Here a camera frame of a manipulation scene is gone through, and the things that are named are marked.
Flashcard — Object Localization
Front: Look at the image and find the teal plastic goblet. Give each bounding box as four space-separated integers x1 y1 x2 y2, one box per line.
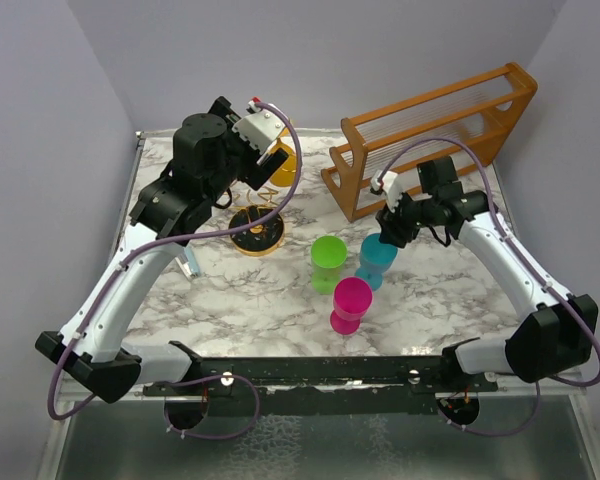
355 233 398 291

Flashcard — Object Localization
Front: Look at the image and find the green plastic goblet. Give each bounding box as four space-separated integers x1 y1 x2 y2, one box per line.
310 235 348 294

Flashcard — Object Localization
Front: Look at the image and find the wooden rack with clear rods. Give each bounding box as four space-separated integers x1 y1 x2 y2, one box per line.
321 62 538 222

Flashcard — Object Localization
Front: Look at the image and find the orange plastic goblet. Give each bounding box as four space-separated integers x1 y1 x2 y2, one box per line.
268 128 297 188

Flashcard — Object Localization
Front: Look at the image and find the light blue stapler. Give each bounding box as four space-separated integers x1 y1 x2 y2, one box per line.
176 246 201 280

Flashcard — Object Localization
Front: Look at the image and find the black base frame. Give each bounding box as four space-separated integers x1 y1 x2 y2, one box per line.
143 355 497 417

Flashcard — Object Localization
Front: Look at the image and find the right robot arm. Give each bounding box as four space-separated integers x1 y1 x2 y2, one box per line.
371 157 598 391

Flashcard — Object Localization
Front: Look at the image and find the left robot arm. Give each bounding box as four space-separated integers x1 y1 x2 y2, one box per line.
35 97 293 407

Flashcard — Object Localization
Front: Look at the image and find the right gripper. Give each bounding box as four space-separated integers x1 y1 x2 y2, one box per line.
376 188 437 248

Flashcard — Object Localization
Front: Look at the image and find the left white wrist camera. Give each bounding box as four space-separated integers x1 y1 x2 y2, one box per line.
232 97 285 155

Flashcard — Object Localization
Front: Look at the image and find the pink plastic goblet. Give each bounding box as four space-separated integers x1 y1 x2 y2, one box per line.
330 277 373 335

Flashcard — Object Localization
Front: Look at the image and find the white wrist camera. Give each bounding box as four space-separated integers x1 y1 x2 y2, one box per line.
232 97 285 155
370 170 404 213

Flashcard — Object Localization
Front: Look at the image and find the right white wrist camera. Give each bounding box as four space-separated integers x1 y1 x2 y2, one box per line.
370 170 404 213

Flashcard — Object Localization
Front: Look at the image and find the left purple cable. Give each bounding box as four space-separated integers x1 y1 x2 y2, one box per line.
46 100 303 441

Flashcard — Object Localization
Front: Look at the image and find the gold wire wine glass rack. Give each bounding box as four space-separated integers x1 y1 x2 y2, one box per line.
228 184 285 257

